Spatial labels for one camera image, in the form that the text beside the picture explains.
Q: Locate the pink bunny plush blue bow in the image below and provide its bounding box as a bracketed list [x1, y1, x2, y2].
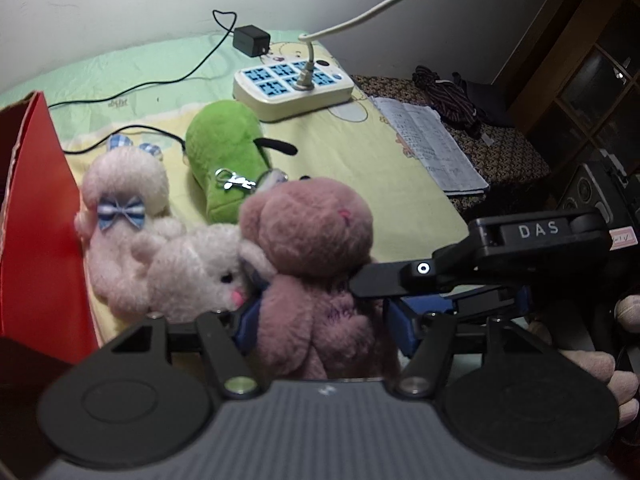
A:
[74, 133, 186, 321]

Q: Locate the mauve teddy bear plush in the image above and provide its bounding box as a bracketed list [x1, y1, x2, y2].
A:
[239, 178, 400, 380]

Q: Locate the green plush toy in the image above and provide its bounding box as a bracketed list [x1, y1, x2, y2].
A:
[184, 100, 297, 223]

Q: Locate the white bunny plush blue bow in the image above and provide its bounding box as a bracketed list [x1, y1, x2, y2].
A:
[131, 223, 277, 323]

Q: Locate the person's right hand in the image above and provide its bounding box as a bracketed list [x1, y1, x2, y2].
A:
[560, 294, 640, 430]

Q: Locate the black speaker device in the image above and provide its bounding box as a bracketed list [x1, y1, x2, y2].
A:
[562, 148, 629, 228]

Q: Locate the red cardboard box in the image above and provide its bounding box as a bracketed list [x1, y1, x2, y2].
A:
[1, 92, 98, 363]

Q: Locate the stack of printed papers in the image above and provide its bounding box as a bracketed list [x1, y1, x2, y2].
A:
[372, 98, 489, 196]

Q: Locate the dark striped cloth bundle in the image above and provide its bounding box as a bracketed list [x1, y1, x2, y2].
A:
[412, 65, 482, 140]

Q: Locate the wooden cabinet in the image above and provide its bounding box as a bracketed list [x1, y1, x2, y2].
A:
[495, 0, 639, 171]

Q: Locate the pastel baby blanket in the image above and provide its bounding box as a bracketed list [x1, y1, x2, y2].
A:
[1, 35, 468, 345]

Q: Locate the white blue power strip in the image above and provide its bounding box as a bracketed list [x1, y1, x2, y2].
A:
[232, 58, 355, 122]

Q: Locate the black power adapter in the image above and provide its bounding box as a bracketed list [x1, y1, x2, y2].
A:
[232, 25, 271, 58]

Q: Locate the white power cord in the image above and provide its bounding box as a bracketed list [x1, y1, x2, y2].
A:
[292, 0, 474, 92]

